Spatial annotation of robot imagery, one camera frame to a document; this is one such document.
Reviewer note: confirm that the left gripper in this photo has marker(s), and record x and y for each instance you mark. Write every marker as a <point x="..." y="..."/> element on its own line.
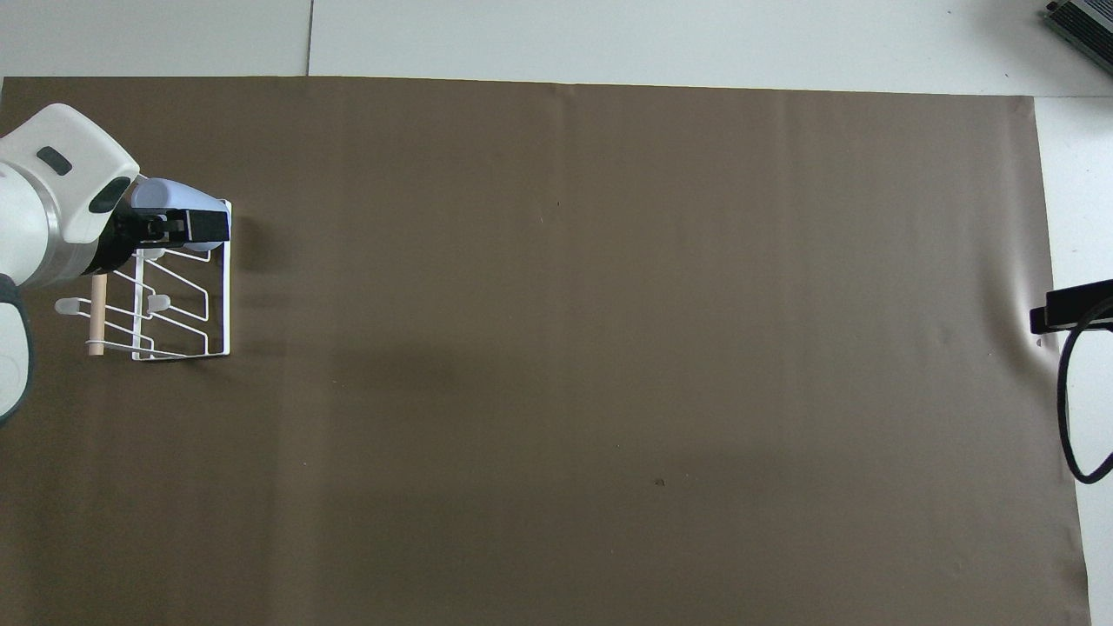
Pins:
<point x="120" y="239"/>

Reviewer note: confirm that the pale lavender cup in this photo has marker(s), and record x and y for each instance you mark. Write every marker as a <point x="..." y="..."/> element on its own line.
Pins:
<point x="169" y="195"/>

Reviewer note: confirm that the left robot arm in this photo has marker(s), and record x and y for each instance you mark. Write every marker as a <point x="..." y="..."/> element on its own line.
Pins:
<point x="61" y="183"/>

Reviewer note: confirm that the grey ribbed device box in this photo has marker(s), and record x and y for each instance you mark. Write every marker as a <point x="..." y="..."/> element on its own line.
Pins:
<point x="1089" y="24"/>

